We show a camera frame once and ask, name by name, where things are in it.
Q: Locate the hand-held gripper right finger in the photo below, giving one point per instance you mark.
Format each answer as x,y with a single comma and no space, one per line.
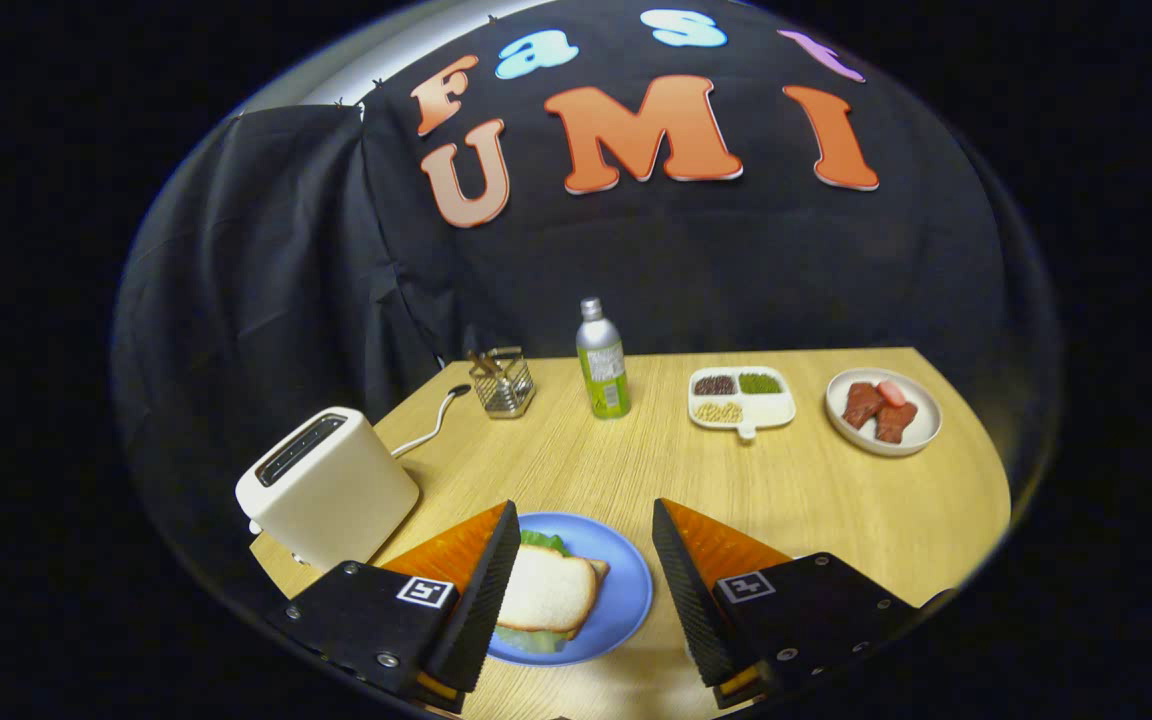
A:
691,600

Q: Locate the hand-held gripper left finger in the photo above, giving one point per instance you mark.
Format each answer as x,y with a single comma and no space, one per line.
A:
481,600

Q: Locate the toasted bread slice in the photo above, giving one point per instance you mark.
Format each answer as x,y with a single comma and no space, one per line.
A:
546,595

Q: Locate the green lettuce leaf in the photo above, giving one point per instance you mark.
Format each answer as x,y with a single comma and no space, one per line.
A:
544,541

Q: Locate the blue round plate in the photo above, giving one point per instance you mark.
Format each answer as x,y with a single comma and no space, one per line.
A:
626,590

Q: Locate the white toaster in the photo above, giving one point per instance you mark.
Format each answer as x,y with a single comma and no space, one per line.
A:
336,495

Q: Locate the pile of yellow soybeans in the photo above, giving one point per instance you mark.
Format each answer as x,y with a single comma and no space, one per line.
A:
718,412

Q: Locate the white divided dish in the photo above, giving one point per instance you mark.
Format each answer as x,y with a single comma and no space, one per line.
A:
771,408

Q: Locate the pile of dark beans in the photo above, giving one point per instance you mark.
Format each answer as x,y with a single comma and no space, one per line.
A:
715,385

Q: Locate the pile of green beans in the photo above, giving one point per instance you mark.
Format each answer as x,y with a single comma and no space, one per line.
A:
760,383

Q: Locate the silver bottle green label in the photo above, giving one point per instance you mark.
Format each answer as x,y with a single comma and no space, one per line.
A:
601,360

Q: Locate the brown meat slice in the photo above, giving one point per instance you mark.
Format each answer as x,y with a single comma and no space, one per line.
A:
861,405
896,422

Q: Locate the red sausage slice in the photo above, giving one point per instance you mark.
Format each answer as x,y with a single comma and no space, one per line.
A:
892,392

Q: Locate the white oval plate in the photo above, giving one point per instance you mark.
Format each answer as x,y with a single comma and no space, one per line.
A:
926,425

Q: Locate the black backdrop cloth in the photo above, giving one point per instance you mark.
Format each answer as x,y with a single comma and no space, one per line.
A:
736,270

